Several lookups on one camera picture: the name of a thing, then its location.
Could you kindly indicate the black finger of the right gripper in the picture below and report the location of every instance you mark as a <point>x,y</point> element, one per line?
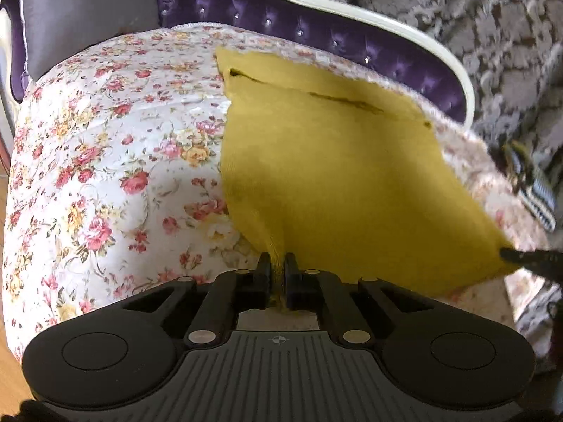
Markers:
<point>547,264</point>

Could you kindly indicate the floral quilted bedspread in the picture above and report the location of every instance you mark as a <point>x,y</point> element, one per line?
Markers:
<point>115,184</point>

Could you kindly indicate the mustard yellow knit sweater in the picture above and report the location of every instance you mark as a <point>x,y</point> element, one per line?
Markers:
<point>350,178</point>

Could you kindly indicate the grey satin cushion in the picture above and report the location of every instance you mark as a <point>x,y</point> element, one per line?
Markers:
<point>55,30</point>

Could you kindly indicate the grey damask curtain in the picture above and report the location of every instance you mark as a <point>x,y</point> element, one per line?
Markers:
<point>512,51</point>

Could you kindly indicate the striped crochet blanket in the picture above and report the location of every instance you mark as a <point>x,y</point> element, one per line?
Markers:
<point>530,184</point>

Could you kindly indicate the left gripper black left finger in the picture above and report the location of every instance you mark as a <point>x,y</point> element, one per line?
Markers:
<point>229,295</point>

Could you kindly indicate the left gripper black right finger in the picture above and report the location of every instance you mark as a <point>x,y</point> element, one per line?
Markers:
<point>323,293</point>

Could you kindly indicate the purple tufted chaise backrest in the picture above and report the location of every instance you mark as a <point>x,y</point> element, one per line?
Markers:
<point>377,42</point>

